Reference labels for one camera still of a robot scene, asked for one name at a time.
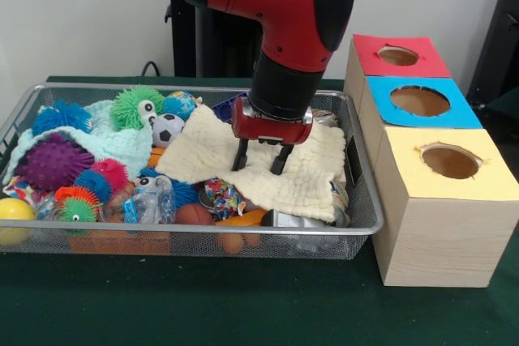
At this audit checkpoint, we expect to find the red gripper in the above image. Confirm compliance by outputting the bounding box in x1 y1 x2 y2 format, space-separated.
230 96 314 176

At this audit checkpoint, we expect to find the cream knitted cloth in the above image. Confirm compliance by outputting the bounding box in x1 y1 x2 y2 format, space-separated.
155 105 348 224

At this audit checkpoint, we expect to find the shallow mesh bin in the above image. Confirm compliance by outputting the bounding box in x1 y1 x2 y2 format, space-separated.
0 82 385 261

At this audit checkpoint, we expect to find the wooden box with three holes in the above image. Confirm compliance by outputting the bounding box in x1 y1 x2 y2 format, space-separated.
343 33 519 288

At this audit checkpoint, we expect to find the blue building block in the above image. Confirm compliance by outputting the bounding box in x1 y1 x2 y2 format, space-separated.
212 94 244 122

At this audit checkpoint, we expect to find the small brown basketball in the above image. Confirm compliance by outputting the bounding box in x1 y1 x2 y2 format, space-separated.
174 203 215 226

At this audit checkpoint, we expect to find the globe print ball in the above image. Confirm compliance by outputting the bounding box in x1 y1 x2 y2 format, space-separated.
161 90 199 122

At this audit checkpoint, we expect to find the small soccer ball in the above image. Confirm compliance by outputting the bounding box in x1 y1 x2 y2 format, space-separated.
151 113 187 148

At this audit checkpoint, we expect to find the mint knitted cloth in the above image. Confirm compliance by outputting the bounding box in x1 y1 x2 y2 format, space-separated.
2 99 154 185

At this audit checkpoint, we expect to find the green puffer ball with eyes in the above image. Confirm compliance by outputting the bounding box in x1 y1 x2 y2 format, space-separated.
109 85 166 131

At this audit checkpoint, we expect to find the blue puffer ball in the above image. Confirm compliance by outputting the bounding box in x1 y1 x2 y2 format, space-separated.
31 99 93 136

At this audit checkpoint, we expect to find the purple spiky ball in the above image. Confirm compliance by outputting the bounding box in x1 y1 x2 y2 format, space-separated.
15 133 97 193

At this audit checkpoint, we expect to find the yellow smooth ball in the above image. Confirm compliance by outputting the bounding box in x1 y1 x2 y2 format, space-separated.
0 197 36 246

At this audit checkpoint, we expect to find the black chair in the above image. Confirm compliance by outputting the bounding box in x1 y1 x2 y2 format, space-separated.
465 0 519 100

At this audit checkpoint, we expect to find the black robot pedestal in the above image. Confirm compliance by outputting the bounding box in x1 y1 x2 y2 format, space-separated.
156 0 309 79

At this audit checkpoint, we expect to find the black cable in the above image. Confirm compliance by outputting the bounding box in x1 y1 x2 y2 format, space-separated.
140 61 175 78

